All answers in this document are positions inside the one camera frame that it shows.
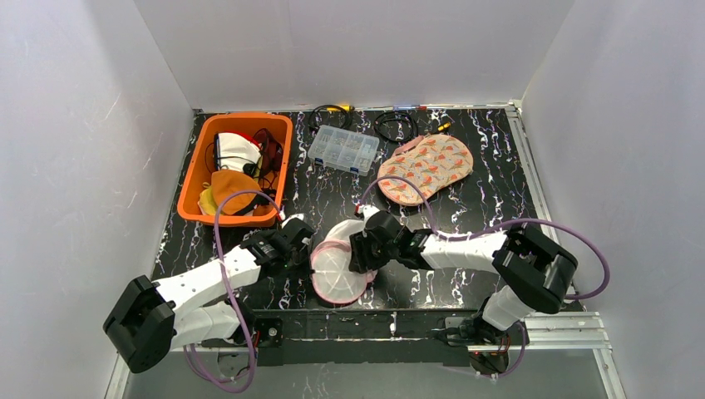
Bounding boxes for white mesh laundry bag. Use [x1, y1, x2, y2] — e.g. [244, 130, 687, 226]
[310, 219, 377, 305]

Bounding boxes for floral pink fabric pouch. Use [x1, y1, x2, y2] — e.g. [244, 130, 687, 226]
[377, 134, 474, 206]

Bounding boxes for orange bra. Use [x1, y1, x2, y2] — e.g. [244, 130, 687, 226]
[211, 170, 275, 216]

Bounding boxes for white bra black straps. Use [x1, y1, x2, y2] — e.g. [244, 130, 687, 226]
[211, 131, 263, 175]

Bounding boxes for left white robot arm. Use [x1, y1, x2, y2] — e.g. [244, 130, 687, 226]
[102, 215, 315, 373]

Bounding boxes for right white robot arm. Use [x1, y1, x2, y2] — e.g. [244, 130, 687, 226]
[349, 211, 579, 332]

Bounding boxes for dark maroon bra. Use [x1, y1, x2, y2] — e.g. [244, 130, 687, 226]
[254, 128, 283, 188]

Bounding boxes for yellow bra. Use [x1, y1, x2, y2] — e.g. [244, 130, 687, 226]
[197, 185, 219, 216]

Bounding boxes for clear plastic screw box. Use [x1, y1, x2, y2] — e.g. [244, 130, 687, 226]
[308, 125, 380, 176]

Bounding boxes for red garment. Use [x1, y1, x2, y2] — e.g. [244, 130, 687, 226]
[238, 132, 261, 146]

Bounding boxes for orange plastic bin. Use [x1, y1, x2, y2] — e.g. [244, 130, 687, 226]
[177, 112, 293, 227]

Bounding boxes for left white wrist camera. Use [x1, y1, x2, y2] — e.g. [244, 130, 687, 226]
[279, 213, 308, 229]

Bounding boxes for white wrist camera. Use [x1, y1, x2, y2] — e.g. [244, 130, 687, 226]
[354, 204, 380, 221]
[279, 213, 308, 229]

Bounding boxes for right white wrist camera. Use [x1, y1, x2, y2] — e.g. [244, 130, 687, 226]
[354, 204, 380, 221]

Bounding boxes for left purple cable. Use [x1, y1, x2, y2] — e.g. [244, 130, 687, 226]
[183, 190, 284, 395]

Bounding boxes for black coiled cable right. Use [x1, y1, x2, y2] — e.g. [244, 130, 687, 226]
[373, 111, 420, 145]

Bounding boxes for black coiled cable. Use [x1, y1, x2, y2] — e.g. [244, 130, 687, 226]
[308, 104, 354, 133]
[373, 111, 420, 145]

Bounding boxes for black coiled cable left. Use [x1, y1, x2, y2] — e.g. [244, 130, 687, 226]
[308, 104, 354, 133]

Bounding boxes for aluminium right rail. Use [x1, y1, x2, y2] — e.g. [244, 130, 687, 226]
[505, 100, 626, 398]

